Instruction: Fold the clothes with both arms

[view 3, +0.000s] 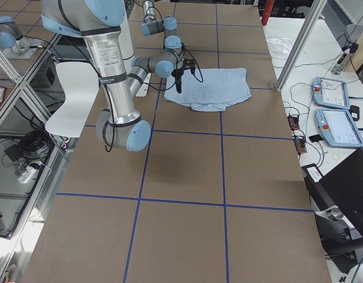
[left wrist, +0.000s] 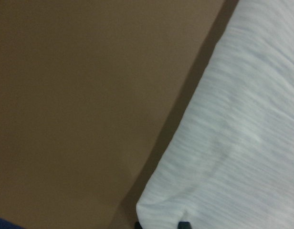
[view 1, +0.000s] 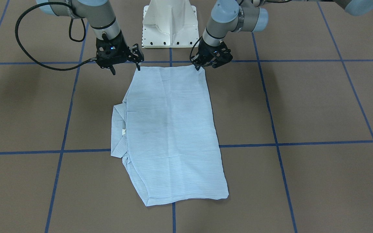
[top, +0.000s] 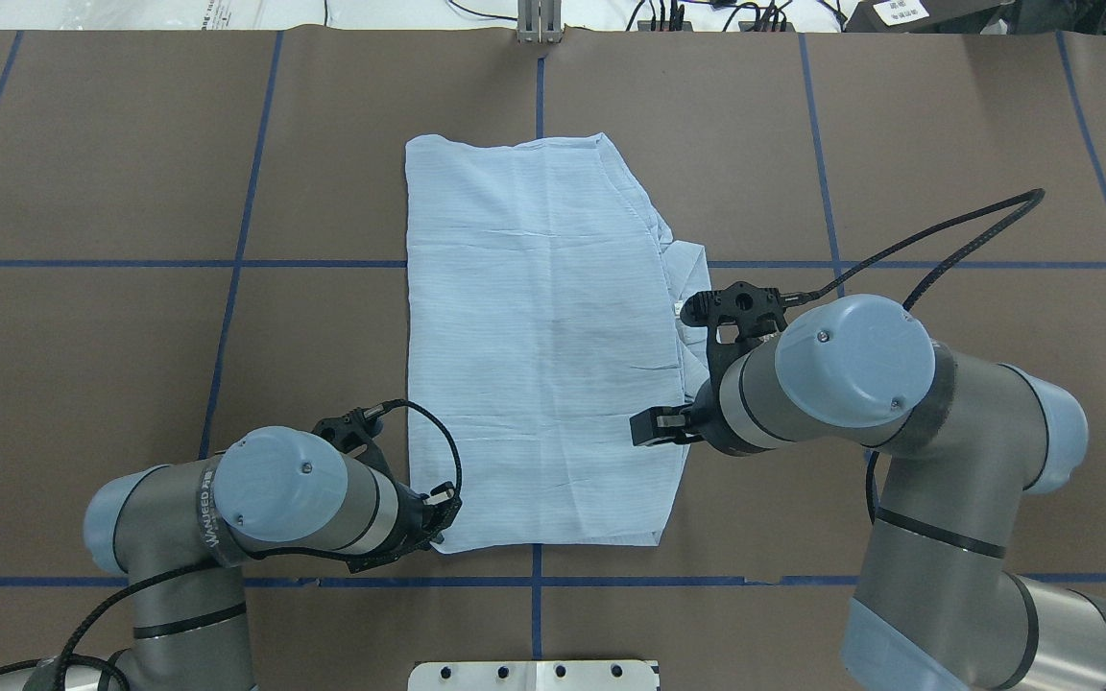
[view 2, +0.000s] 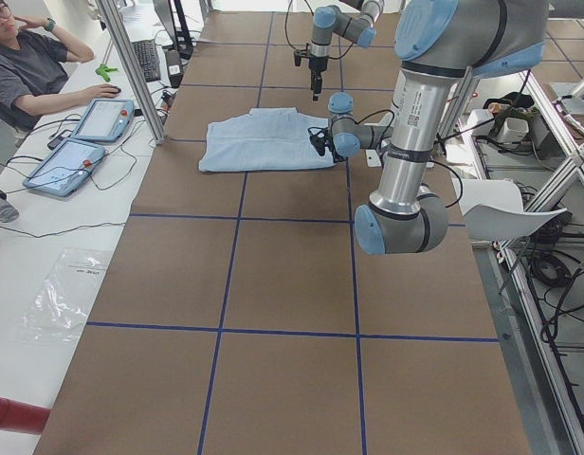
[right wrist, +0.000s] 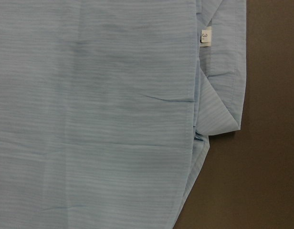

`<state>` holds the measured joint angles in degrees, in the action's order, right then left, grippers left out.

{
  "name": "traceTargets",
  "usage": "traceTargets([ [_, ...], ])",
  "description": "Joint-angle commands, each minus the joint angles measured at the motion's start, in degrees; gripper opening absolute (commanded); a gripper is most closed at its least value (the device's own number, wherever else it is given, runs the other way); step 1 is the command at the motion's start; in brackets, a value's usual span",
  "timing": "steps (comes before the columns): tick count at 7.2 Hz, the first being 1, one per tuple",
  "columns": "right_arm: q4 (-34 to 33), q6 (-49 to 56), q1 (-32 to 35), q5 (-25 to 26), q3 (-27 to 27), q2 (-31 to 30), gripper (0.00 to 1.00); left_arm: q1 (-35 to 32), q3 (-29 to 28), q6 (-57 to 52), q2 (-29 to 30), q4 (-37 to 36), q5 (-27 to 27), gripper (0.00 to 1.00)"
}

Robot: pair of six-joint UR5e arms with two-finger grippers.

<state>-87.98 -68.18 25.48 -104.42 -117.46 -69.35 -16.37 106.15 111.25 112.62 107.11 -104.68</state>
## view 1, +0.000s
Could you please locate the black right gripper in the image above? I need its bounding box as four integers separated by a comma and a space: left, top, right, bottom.
95, 32, 144, 75

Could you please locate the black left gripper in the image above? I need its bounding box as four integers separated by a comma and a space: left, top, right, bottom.
191, 39, 233, 71

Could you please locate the light blue button-up shirt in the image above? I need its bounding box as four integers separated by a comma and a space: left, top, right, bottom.
111, 65, 229, 206

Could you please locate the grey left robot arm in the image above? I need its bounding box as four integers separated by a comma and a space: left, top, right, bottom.
188, 0, 373, 71

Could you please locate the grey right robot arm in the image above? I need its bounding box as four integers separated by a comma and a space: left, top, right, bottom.
36, 0, 144, 75

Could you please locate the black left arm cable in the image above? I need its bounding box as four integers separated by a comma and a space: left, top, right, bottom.
189, 36, 205, 67

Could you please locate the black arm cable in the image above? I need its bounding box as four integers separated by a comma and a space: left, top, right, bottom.
189, 36, 205, 67
15, 2, 98, 71

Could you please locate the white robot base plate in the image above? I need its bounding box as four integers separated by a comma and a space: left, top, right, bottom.
142, 0, 199, 48

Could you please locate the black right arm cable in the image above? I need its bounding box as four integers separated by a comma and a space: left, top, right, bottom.
15, 2, 98, 71

